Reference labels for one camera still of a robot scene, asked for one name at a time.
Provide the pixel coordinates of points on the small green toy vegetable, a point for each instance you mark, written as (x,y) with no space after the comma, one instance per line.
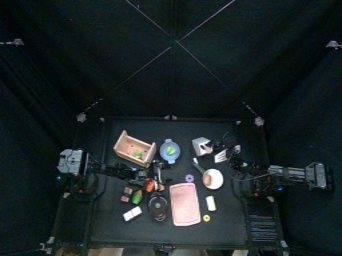
(138,154)

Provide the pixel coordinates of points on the purple flower shaped toy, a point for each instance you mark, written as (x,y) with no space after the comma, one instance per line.
(190,178)

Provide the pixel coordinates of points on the white toy block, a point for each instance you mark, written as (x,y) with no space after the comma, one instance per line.
(210,203)

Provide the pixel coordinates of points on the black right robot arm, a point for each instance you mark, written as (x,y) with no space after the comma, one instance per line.
(285,173)

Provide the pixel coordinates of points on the red toy cube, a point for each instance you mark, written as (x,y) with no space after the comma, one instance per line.
(129,190)
(125,198)

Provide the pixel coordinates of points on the white rectangular box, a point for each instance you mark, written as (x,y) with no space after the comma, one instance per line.
(133,213)

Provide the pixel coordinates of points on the white slotted toy utensil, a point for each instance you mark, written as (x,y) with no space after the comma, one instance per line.
(221,156)

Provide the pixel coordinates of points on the pink cutting board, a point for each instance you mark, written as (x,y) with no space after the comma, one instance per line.
(185,204)

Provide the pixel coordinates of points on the blue toy pot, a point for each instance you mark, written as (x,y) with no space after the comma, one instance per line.
(170,151)

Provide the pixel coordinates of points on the orange toy food piece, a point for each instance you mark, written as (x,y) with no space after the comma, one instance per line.
(208,179)

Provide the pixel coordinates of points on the white label sticker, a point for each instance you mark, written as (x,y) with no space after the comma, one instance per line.
(263,226)

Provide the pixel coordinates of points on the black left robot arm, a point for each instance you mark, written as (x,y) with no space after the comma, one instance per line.
(112,171)

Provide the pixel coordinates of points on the wooden open crate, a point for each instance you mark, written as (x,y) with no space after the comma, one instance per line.
(136,149)

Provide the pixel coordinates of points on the grey frame clamp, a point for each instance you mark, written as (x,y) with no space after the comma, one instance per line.
(81,117)
(333,44)
(259,121)
(17,42)
(170,117)

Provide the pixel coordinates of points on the grey white knife holder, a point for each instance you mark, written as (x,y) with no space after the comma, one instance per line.
(201,146)

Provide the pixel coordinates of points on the green toy leaf vegetable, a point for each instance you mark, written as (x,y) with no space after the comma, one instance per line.
(170,151)

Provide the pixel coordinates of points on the orange toy carrot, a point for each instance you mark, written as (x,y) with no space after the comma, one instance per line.
(150,185)

